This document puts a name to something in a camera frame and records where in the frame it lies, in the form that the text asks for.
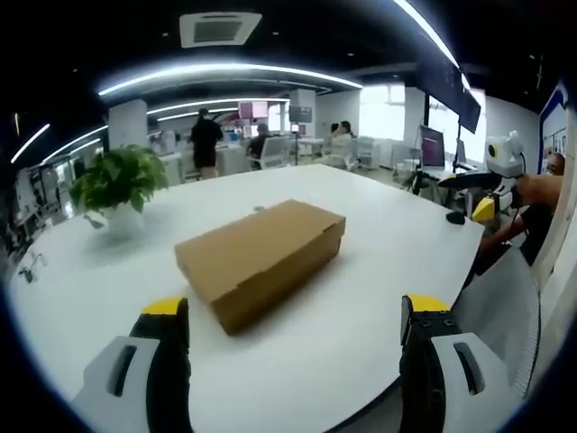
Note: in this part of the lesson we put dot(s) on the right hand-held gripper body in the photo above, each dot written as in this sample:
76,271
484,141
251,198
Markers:
505,155

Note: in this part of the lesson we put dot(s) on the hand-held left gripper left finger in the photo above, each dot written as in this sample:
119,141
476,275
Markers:
135,383

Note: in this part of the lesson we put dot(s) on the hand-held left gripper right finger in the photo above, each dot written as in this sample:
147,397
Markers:
444,379

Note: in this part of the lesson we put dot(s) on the brown cardboard shoe box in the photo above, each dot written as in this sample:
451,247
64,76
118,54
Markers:
252,257

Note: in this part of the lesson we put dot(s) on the person's right hand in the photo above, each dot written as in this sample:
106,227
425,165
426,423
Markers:
523,191

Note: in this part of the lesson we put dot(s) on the black computer mouse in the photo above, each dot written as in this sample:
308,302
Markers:
455,217

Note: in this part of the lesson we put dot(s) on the computer monitor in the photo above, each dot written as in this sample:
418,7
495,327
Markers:
433,146

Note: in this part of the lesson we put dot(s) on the dark hanging panel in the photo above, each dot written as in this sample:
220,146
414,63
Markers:
455,101

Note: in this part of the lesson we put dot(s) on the white mesh office chair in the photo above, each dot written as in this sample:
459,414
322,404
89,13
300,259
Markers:
500,315

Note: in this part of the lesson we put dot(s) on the long ceiling light strip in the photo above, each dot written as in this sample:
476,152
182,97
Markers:
225,72
433,40

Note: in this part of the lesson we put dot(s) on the screen on tripod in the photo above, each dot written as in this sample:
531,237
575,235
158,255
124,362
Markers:
300,115

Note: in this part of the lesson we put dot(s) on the green potted plant white pot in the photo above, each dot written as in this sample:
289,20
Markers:
119,180

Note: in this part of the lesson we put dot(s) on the short ceiling light strip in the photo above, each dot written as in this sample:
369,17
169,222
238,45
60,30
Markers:
30,142

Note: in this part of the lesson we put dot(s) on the ceiling air conditioner unit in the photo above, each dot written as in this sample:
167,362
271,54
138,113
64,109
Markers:
221,28

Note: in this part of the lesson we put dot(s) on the blue and white wall poster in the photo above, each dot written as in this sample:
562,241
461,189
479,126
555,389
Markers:
552,122

